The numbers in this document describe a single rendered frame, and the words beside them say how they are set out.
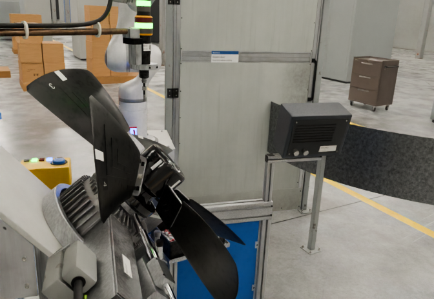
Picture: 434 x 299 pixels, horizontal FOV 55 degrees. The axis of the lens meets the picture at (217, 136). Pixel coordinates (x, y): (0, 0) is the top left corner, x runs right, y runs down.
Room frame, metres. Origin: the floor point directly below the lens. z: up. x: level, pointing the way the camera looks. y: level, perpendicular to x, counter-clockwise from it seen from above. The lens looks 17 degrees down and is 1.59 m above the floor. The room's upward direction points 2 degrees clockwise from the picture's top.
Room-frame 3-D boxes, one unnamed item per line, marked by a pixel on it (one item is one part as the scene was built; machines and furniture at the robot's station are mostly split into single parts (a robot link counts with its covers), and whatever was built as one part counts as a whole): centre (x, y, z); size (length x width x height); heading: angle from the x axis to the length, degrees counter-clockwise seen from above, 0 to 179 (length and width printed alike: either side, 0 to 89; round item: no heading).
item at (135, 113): (1.75, 0.37, 1.12); 0.19 x 0.19 x 0.18
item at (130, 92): (1.76, 0.34, 1.33); 0.19 x 0.12 x 0.24; 107
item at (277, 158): (1.58, -0.31, 1.04); 0.24 x 0.03 x 0.03; 107
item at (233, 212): (1.43, 0.20, 0.82); 0.90 x 0.04 x 0.08; 107
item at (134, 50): (1.04, 0.20, 1.49); 0.09 x 0.07 x 0.10; 142
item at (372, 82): (7.48, -2.78, 0.45); 0.68 x 0.47 x 0.90; 33
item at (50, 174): (1.31, 0.58, 1.02); 0.16 x 0.10 x 0.11; 107
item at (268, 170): (1.55, -0.21, 0.96); 0.03 x 0.03 x 0.20; 17
